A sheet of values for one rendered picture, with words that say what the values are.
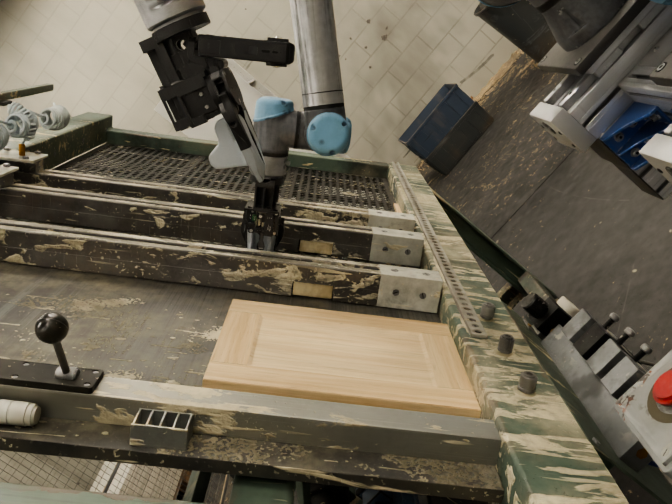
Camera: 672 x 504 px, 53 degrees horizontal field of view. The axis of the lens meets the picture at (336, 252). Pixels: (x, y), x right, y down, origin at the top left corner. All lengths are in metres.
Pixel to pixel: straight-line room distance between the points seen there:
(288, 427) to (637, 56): 0.89
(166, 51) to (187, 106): 0.07
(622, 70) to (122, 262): 1.00
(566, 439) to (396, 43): 5.67
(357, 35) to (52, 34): 2.72
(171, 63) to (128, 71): 5.80
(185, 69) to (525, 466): 0.63
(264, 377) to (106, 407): 0.23
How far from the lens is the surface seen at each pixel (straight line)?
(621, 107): 1.36
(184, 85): 0.84
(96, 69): 6.74
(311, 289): 1.37
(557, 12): 1.34
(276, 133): 1.35
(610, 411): 1.11
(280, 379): 1.03
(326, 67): 1.23
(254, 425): 0.91
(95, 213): 1.71
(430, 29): 6.48
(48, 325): 0.86
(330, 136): 1.21
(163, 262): 1.39
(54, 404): 0.96
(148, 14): 0.86
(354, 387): 1.03
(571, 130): 1.33
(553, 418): 1.01
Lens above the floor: 1.39
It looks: 12 degrees down
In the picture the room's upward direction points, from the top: 52 degrees counter-clockwise
